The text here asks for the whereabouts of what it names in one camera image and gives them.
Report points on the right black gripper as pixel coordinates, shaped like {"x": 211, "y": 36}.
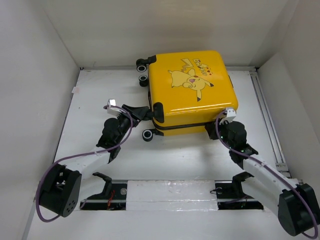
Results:
{"x": 211, "y": 130}

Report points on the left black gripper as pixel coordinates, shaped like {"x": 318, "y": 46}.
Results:
{"x": 136, "y": 112}

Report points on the yellow hard-shell suitcase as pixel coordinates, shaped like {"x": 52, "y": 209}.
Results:
{"x": 186, "y": 91}

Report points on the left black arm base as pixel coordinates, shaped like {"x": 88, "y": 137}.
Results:
{"x": 113, "y": 196}

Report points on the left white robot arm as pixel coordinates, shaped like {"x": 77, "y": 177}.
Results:
{"x": 59, "y": 188}

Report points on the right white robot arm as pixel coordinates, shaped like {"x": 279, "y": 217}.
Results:
{"x": 295, "y": 205}

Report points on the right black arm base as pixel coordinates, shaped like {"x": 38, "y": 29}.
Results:
{"x": 230, "y": 195}

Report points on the small pink paper scrap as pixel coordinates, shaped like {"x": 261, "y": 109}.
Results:
{"x": 75, "y": 90}

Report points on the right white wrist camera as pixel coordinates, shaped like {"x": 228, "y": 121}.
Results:
{"x": 229, "y": 115}

